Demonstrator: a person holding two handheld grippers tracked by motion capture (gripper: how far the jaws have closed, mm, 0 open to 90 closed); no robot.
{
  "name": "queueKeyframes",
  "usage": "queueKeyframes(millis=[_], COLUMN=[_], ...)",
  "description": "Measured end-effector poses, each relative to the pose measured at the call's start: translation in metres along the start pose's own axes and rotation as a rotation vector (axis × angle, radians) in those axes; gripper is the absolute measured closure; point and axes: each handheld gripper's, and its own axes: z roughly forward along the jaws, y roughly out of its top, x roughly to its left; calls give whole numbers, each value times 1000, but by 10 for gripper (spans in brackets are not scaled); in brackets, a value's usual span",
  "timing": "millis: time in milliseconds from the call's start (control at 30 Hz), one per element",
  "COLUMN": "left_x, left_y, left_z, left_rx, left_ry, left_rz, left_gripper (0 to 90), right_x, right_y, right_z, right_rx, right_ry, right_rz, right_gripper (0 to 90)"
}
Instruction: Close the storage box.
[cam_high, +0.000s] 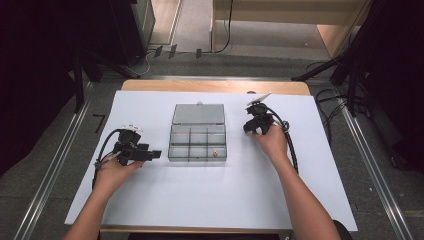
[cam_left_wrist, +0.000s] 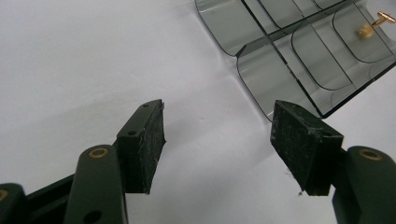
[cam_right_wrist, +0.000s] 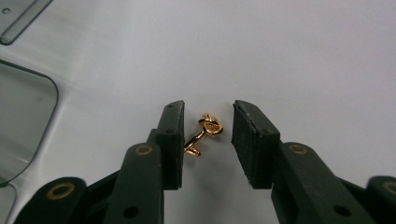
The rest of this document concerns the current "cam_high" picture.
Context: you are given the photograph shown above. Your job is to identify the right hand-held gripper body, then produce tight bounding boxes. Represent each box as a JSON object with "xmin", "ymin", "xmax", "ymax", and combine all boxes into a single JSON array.
[{"xmin": 246, "ymin": 93, "xmax": 276, "ymax": 136}]

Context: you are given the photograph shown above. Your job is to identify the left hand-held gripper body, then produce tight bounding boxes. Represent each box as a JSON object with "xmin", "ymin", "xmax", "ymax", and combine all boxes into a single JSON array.
[{"xmin": 113, "ymin": 124, "xmax": 150, "ymax": 167}]

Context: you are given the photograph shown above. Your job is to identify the transparent grey compartment box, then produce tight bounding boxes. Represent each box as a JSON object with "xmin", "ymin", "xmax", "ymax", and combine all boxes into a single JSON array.
[{"xmin": 167, "ymin": 102, "xmax": 228, "ymax": 163}]

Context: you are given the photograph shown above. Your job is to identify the person's right hand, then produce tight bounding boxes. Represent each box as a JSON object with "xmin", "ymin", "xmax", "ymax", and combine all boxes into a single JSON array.
[{"xmin": 252, "ymin": 122, "xmax": 295, "ymax": 168}]

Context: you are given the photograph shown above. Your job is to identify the person's left hand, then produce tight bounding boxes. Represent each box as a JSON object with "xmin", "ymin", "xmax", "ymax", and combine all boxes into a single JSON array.
[{"xmin": 94, "ymin": 158, "xmax": 145, "ymax": 195}]

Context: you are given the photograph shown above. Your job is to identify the white table mat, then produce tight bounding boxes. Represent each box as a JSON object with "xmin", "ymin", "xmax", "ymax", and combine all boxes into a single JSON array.
[{"xmin": 64, "ymin": 90, "xmax": 358, "ymax": 232}]

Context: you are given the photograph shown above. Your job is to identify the black metal stand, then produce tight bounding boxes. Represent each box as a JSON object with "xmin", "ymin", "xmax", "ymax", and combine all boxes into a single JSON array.
[
  {"xmin": 68, "ymin": 49, "xmax": 141, "ymax": 114},
  {"xmin": 291, "ymin": 0, "xmax": 378, "ymax": 118}
]

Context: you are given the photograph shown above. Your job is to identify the light wooden furniture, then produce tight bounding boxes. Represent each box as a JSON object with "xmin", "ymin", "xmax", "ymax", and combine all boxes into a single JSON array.
[{"xmin": 210, "ymin": 0, "xmax": 372, "ymax": 59}]

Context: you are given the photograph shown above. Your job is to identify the black cabinet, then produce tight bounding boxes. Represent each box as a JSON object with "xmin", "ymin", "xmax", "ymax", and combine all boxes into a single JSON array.
[{"xmin": 108, "ymin": 0, "xmax": 156, "ymax": 67}]

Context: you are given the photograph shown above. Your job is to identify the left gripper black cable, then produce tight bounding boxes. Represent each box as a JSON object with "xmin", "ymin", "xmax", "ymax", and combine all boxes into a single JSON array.
[{"xmin": 91, "ymin": 128, "xmax": 122, "ymax": 190}]

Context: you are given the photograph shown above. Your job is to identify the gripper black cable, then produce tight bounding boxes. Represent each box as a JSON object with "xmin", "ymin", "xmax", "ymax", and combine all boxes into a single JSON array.
[
  {"xmin": 91, "ymin": 128, "xmax": 122, "ymax": 190},
  {"xmin": 265, "ymin": 106, "xmax": 300, "ymax": 175}
]

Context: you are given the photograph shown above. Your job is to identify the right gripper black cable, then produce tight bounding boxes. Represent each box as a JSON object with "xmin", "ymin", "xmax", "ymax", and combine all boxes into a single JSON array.
[{"xmin": 265, "ymin": 106, "xmax": 300, "ymax": 175}]

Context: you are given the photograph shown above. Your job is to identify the black floor cables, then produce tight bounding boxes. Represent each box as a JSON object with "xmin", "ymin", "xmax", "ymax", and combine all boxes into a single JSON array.
[{"xmin": 305, "ymin": 60, "xmax": 372, "ymax": 141}]

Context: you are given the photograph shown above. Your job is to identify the aluminium floor rail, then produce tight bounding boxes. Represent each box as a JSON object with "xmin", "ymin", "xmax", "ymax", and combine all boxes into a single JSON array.
[
  {"xmin": 12, "ymin": 82, "xmax": 94, "ymax": 240},
  {"xmin": 339, "ymin": 105, "xmax": 415, "ymax": 240}
]

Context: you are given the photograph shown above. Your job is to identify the white floor cable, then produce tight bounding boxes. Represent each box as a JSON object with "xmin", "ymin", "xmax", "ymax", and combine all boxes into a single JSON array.
[{"xmin": 125, "ymin": 49, "xmax": 158, "ymax": 76}]

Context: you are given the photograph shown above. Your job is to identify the thin black hanging cable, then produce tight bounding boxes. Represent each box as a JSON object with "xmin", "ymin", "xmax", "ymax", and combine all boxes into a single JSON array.
[{"xmin": 212, "ymin": 0, "xmax": 235, "ymax": 55}]

